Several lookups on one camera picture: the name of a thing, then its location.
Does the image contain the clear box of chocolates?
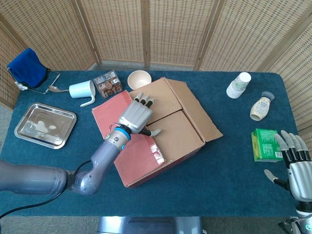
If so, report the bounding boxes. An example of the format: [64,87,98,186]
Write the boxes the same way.
[93,70,123,99]

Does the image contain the stack of paper cups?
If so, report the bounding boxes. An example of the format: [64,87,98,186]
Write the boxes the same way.
[226,72,252,99]

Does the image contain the wicker folding screen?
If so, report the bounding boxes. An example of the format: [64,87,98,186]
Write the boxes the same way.
[0,0,312,134]

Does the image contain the metal wire rack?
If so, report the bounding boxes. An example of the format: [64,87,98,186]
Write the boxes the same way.
[7,68,61,95]

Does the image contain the red cardboard box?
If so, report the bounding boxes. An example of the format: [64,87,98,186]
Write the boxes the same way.
[91,77,224,188]

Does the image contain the blue table cloth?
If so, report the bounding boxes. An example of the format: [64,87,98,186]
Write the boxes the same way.
[0,70,304,217]

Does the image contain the steel tray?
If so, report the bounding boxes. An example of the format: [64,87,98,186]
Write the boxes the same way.
[14,102,78,150]

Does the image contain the green carton box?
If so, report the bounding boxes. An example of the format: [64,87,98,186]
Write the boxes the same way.
[251,128,285,162]

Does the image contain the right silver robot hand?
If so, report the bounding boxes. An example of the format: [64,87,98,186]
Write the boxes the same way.
[264,130,312,202]

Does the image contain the pale blue plastic mug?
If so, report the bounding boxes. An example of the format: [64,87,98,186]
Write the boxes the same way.
[69,79,97,108]

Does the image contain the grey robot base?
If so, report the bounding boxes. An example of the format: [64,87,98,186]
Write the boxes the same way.
[97,216,204,234]

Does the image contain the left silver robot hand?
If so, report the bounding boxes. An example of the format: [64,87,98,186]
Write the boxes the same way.
[117,92,162,137]

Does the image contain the metal spoon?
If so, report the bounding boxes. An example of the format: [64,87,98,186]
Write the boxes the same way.
[48,84,70,93]

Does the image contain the mayonnaise squeeze bottle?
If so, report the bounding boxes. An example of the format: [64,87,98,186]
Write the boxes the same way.
[249,91,276,121]

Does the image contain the beige bowl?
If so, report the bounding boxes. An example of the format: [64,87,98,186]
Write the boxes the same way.
[127,70,153,90]

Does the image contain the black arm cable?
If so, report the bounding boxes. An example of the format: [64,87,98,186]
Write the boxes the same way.
[0,159,93,219]

